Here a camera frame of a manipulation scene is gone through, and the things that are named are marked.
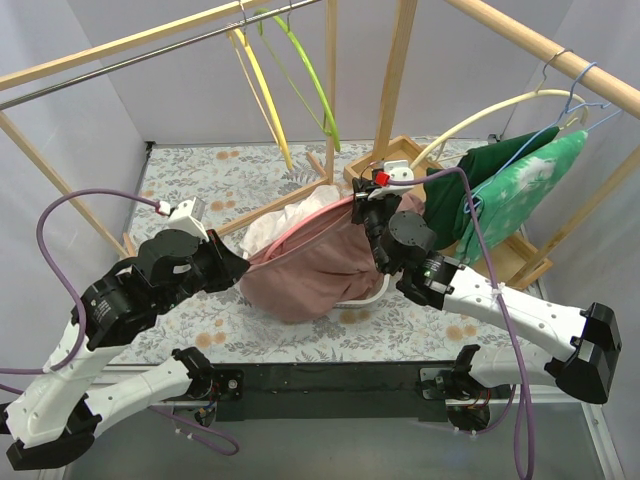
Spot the pink t shirt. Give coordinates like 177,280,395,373
239,192,427,324

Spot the pink hanger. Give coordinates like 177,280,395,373
248,197,361,275

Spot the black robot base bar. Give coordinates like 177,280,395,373
154,359,501,434

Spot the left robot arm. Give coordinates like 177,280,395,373
1,229,250,471

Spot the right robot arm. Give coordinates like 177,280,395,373
352,172,622,405

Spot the dark green shirt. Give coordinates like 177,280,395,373
422,124,561,251

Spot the light green tie-dye shirt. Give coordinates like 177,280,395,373
453,127,588,265

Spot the green hanger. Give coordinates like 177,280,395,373
257,15,342,152

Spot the cream hanger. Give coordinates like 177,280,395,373
409,49,589,171

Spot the yellow hanger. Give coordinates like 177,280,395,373
227,28,293,170

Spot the white laundry basket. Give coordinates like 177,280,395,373
335,275,391,309

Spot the white garment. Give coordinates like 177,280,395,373
239,185,342,259

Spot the floral table mat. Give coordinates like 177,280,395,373
110,143,558,363

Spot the left wooden clothes rack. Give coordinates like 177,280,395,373
1,1,338,258

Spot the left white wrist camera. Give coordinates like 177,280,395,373
156,197,208,240

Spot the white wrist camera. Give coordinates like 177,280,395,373
156,197,208,240
368,160,415,200

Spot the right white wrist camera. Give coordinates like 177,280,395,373
368,160,415,200

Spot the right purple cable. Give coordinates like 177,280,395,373
389,166,537,480

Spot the blue wire hanger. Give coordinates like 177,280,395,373
463,62,621,213

